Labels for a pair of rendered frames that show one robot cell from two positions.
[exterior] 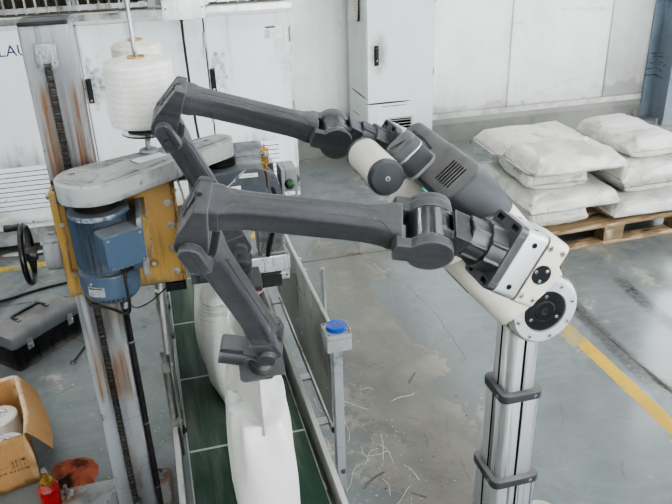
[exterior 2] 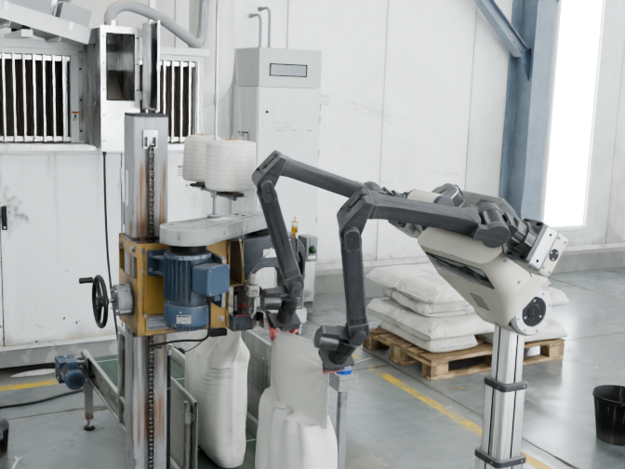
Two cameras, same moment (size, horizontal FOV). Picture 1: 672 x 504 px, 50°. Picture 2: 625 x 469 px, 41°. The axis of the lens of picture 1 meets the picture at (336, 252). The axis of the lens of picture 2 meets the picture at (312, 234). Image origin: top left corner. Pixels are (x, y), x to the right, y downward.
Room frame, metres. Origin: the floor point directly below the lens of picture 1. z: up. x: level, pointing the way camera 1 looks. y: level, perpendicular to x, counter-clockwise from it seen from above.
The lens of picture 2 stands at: (-1.00, 0.83, 1.86)
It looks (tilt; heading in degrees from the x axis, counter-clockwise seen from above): 10 degrees down; 346
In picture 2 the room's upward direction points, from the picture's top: 2 degrees clockwise
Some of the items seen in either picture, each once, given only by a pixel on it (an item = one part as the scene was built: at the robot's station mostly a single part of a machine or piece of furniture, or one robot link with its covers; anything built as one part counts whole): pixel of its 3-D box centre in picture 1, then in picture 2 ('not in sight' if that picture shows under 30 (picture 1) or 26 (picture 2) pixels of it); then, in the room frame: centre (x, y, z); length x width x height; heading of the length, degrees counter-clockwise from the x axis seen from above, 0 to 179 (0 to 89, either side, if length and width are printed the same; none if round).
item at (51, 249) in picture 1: (54, 249); (121, 299); (1.86, 0.80, 1.14); 0.11 x 0.06 x 0.11; 14
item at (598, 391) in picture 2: not in sight; (618, 416); (2.93, -1.89, 0.13); 0.30 x 0.30 x 0.26
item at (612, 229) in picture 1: (576, 209); (462, 342); (4.52, -1.65, 0.07); 1.20 x 0.82 x 0.14; 106
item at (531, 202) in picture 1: (558, 191); (449, 321); (4.23, -1.42, 0.32); 0.66 x 0.43 x 0.15; 106
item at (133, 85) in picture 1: (141, 91); (231, 165); (1.73, 0.46, 1.61); 0.17 x 0.17 x 0.17
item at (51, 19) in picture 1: (44, 20); (145, 114); (1.90, 0.72, 1.76); 0.12 x 0.11 x 0.01; 104
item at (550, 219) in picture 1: (534, 199); (426, 331); (4.40, -1.32, 0.20); 0.66 x 0.44 x 0.12; 14
